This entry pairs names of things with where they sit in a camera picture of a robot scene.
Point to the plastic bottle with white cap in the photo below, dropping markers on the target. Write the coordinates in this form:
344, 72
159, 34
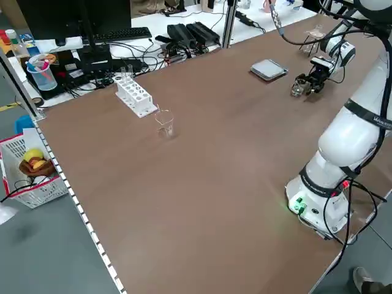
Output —
12, 38

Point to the glass alcohol lamp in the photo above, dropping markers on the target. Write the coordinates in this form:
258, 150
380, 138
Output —
310, 47

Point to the black power supply brick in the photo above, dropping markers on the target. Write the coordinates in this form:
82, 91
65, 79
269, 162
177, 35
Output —
203, 30
180, 33

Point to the person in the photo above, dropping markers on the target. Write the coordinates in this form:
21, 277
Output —
364, 275

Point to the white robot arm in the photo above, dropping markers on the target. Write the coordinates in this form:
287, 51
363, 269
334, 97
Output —
340, 52
349, 137

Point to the yellow fruit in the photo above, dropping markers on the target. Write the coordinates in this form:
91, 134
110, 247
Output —
33, 154

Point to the silver digital balance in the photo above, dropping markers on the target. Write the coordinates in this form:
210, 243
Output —
268, 69

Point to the white test tube rack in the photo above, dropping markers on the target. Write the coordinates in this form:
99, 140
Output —
134, 95

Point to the brown bowl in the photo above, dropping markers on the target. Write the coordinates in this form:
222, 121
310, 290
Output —
46, 168

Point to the clear jug with pens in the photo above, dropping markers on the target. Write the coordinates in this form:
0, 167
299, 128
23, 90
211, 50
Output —
43, 79

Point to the white plastic basket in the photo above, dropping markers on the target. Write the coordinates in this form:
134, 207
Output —
39, 193

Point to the pink cup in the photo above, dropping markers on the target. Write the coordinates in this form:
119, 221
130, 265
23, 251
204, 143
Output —
267, 5

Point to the black computer monitor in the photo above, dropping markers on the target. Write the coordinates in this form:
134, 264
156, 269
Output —
61, 18

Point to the blue plastic box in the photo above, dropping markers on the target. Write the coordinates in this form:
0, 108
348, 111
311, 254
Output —
24, 124

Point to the black keyboard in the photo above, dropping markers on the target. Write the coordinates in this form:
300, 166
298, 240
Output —
122, 33

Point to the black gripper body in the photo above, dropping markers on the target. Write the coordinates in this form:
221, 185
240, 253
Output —
318, 75

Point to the aluminium corner frame post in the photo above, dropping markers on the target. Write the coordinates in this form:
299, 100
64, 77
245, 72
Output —
21, 88

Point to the black remote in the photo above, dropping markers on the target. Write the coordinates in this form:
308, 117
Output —
163, 39

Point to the black power adapter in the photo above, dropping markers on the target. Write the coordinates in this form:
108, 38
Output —
243, 16

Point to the large glass beaker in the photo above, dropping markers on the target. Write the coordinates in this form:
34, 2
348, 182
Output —
165, 130

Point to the small wooden box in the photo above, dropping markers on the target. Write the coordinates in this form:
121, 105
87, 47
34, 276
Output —
206, 4

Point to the glass test tube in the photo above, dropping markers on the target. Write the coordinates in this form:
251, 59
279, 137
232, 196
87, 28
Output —
130, 71
123, 73

